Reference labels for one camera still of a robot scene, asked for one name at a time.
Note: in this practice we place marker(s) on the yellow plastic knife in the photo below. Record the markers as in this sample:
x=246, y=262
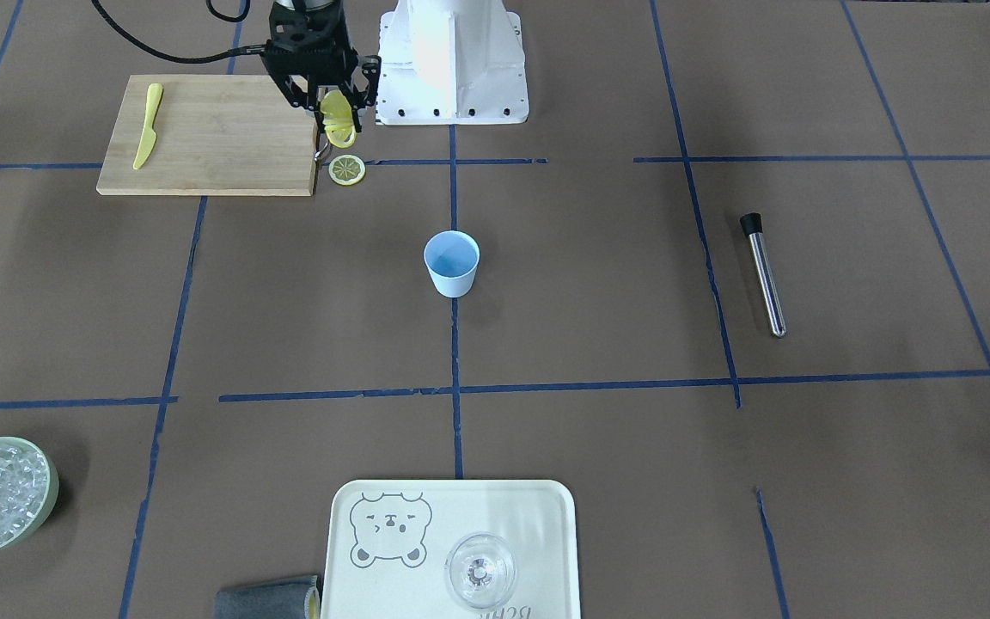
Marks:
x=148, y=136

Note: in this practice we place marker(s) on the yellow lemon slices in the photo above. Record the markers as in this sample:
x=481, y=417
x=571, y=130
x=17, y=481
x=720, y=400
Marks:
x=338, y=122

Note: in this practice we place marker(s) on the cream bear tray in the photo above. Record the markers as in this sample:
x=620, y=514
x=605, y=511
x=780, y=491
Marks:
x=388, y=541

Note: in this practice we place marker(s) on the lemon slice on table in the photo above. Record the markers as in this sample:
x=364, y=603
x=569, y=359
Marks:
x=346, y=170

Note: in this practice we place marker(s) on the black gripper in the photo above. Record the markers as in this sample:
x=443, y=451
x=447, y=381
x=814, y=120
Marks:
x=292, y=87

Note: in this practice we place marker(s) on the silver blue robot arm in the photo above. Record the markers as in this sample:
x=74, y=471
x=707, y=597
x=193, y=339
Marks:
x=310, y=4

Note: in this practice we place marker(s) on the light blue cup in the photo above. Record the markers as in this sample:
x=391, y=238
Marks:
x=452, y=259

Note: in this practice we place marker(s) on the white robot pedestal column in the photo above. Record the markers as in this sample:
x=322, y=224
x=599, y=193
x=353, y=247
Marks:
x=459, y=63

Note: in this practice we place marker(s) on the clear wine glass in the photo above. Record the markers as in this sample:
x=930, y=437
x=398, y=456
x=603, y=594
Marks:
x=480, y=572

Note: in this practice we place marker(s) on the bamboo cutting board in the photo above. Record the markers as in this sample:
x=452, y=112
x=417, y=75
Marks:
x=217, y=135

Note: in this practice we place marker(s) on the dark grey folded cloth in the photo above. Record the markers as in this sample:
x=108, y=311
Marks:
x=295, y=597

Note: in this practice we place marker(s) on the metal muddler black tip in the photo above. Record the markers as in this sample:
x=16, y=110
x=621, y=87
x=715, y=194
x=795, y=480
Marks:
x=752, y=227

